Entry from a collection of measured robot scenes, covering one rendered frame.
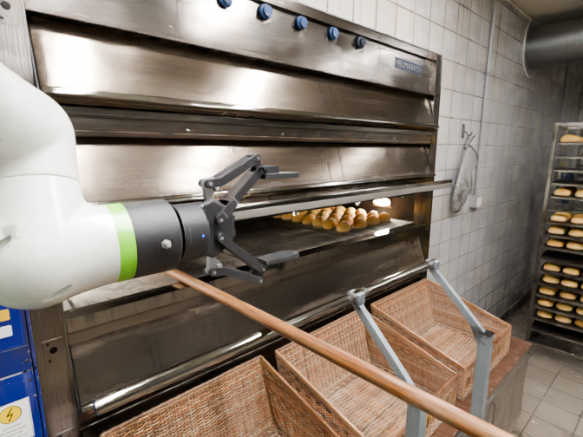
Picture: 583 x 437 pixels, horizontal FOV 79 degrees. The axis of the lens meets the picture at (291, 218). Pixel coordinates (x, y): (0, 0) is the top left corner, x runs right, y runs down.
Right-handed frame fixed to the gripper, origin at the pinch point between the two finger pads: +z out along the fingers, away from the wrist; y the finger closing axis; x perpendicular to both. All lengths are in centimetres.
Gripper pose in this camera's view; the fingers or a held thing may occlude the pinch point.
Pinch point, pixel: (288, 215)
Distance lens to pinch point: 59.3
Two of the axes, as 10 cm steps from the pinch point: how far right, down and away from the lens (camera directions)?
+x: 6.6, 1.4, -7.4
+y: 0.0, 9.8, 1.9
